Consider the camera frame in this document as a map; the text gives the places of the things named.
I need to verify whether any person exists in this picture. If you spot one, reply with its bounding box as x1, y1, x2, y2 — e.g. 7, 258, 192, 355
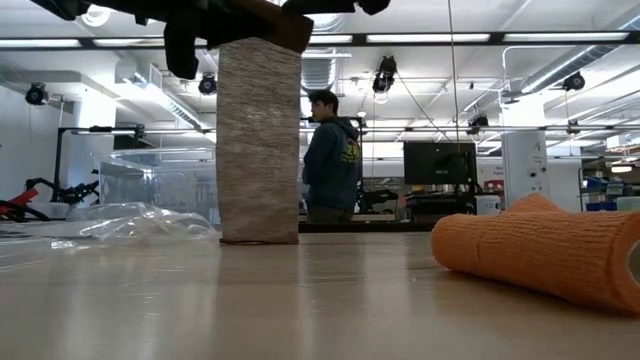
301, 88, 364, 224

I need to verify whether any black metal stand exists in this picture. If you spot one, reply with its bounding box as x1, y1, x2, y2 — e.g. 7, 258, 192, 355
52, 124, 147, 202

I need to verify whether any clear plastic bin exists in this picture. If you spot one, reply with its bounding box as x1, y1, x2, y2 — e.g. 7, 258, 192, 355
98, 147, 221, 229

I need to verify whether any orange elastic bandage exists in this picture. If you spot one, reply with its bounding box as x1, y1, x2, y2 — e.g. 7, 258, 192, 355
429, 193, 640, 316

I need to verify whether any thin hanging cable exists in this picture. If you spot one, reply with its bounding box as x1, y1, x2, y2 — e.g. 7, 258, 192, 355
446, 0, 463, 151

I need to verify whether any shelf with blue bins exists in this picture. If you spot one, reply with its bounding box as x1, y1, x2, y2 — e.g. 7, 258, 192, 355
578, 159, 640, 214

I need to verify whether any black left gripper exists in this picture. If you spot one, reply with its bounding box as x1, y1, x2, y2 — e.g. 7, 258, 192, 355
84, 0, 281, 80

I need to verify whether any small white box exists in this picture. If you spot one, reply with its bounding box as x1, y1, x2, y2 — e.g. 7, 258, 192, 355
474, 194, 502, 217

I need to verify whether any clear plastic bag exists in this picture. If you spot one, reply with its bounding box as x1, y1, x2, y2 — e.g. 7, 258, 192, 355
49, 202, 219, 247

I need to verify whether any black computer monitor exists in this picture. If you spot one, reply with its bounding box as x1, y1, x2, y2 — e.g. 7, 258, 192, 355
403, 141, 479, 187

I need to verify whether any white column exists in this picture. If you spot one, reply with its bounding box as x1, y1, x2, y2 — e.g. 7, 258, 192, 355
501, 130, 551, 208

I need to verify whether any brown elastic bandage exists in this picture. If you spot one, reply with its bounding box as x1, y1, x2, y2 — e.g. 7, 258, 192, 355
215, 0, 315, 246

